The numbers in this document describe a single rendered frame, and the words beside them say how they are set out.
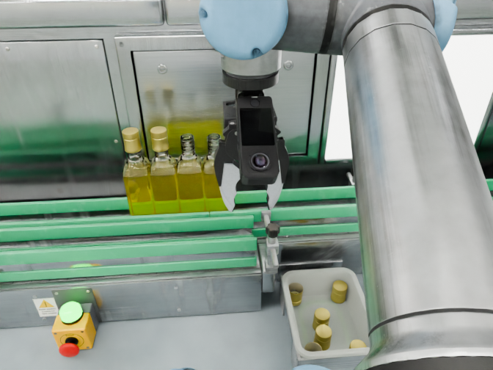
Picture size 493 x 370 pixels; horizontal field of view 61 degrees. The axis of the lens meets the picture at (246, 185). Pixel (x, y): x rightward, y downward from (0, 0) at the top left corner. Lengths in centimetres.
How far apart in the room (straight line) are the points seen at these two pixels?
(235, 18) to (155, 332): 79
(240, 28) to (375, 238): 21
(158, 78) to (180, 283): 46
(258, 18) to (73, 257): 70
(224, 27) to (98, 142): 79
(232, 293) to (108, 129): 50
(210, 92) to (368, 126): 73
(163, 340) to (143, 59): 62
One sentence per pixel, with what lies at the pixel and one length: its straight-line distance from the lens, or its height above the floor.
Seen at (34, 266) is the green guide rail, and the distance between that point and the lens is 99.
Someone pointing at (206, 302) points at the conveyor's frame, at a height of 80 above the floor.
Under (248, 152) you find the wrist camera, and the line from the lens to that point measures 49.
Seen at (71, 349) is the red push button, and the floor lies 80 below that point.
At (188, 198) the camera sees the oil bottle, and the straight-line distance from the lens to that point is 95.
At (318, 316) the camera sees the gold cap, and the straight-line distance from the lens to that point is 96.
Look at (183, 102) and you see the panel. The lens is 100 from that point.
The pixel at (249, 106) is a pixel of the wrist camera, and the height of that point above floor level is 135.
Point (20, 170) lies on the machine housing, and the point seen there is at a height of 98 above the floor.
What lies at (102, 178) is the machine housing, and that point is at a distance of 117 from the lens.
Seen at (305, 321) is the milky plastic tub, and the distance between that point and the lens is 100.
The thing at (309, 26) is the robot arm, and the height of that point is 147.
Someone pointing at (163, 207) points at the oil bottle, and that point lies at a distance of 96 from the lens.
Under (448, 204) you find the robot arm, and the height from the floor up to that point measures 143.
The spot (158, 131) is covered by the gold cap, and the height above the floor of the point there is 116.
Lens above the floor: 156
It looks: 35 degrees down
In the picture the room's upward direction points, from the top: straight up
